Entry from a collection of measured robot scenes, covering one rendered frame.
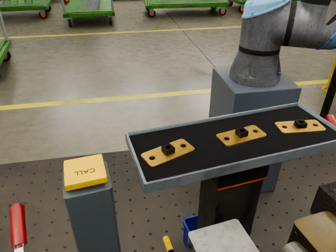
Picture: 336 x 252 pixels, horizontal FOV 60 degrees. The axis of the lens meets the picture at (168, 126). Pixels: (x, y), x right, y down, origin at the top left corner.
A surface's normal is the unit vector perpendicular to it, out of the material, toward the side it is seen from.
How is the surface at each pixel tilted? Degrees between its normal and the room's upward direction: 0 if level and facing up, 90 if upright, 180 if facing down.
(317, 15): 89
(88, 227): 90
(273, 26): 87
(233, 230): 0
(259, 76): 72
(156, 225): 0
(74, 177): 0
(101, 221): 90
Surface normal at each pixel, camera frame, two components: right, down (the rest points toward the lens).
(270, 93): 0.18, 0.52
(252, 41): -0.58, 0.43
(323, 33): -0.32, 0.58
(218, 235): 0.00, -0.85
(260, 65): -0.07, 0.25
